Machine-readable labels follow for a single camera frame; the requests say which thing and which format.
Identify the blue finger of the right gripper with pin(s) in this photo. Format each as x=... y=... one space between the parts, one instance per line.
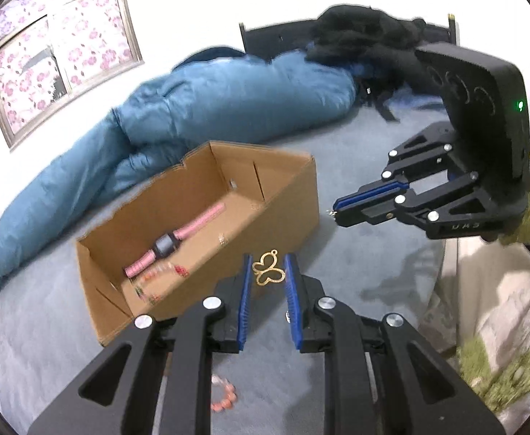
x=421 y=156
x=467 y=205

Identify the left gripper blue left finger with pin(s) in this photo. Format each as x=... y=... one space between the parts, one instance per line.
x=156 y=376

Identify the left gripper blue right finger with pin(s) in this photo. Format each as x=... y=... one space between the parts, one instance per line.
x=381 y=376

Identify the gold butterfly pendant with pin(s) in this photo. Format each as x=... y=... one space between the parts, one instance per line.
x=266 y=269

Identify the pink strap smartwatch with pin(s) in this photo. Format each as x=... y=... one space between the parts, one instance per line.
x=169 y=242

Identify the person's right hand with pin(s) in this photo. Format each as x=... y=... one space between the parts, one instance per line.
x=521 y=234

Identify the black jacket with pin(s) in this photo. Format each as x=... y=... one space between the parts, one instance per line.
x=374 y=47

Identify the grey bed sheet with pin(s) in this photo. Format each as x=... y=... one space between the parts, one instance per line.
x=46 y=336

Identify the brown cardboard box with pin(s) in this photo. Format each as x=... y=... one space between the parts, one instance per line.
x=271 y=203

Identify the green fuzzy rug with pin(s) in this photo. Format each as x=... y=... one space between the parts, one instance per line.
x=498 y=378

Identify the blue duvet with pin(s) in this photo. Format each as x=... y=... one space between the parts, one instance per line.
x=234 y=99

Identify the black headboard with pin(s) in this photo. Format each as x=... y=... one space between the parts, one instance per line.
x=270 y=41

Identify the floral window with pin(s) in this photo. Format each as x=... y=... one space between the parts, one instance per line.
x=53 y=51

